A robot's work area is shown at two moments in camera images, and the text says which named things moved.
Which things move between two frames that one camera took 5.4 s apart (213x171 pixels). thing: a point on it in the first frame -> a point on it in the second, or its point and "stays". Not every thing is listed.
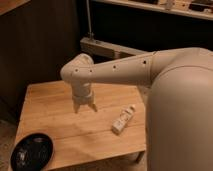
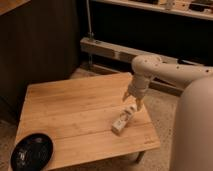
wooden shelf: [199, 8] stays
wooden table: [84, 135] stays
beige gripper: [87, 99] -> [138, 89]
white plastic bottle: [119, 124] stays
